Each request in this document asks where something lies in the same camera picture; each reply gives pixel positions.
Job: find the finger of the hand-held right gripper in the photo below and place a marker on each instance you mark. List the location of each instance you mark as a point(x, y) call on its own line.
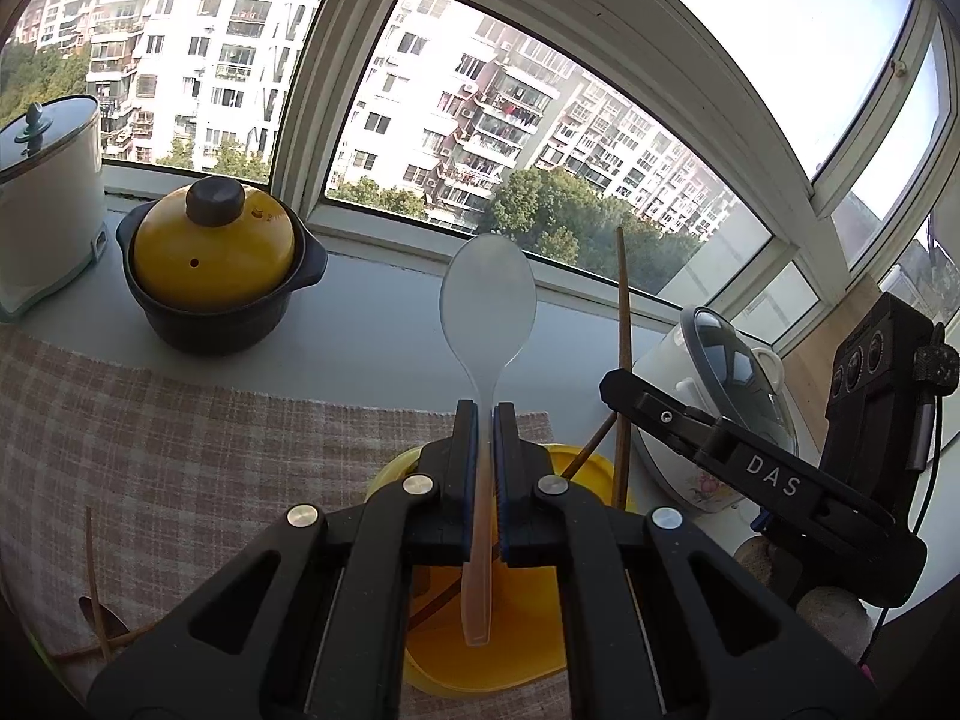
point(652, 409)

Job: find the yellow plastic bin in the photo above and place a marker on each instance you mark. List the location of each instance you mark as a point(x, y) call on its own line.
point(480, 664)

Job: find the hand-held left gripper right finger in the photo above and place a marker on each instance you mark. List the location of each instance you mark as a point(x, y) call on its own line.
point(506, 465)

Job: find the floral white rice cooker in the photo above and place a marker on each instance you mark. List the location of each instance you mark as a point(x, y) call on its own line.
point(739, 360)

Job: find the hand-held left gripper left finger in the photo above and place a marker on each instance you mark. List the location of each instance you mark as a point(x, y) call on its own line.
point(469, 465)

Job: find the translucent plastic spoon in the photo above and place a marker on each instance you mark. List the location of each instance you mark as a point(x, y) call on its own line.
point(487, 300)

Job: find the pink checked cloth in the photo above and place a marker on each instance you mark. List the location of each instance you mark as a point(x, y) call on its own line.
point(225, 450)

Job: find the red-tipped wooden chopstick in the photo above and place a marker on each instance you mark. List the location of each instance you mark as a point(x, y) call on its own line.
point(435, 604)
point(592, 446)
point(96, 577)

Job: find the black clay pot yellow lid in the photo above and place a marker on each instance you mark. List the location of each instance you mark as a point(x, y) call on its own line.
point(217, 315)

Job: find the person's right hand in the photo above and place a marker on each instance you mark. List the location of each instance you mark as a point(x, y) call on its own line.
point(832, 615)

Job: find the teal and white cooker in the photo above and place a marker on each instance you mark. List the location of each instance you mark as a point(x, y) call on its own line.
point(45, 225)

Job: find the row of apartment buildings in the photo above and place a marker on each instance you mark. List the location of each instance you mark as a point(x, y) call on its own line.
point(450, 90)

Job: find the white window frame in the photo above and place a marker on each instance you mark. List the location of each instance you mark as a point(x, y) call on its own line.
point(300, 90)

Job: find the dark brown chopstick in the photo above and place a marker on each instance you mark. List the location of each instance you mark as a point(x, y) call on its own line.
point(139, 631)

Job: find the metal spoon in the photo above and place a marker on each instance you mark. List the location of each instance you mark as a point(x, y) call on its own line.
point(112, 624)

